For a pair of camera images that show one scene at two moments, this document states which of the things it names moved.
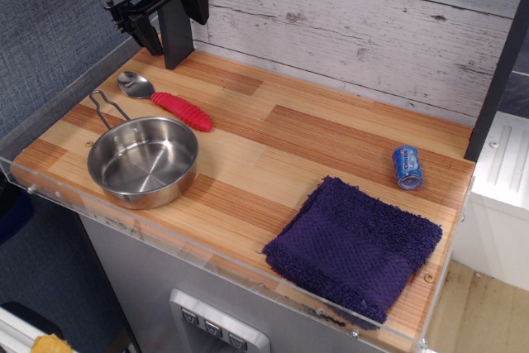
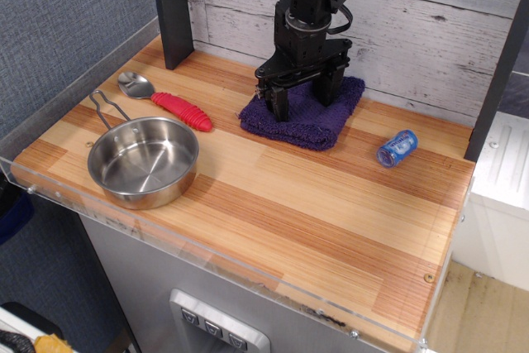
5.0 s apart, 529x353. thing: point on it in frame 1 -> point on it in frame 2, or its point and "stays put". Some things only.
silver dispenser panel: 197,325 stays put
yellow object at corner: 50,344 stays put
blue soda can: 407,167 -> 397,148
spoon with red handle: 137,85 stays put
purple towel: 350,253 -> 309,123
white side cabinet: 493,234 stays put
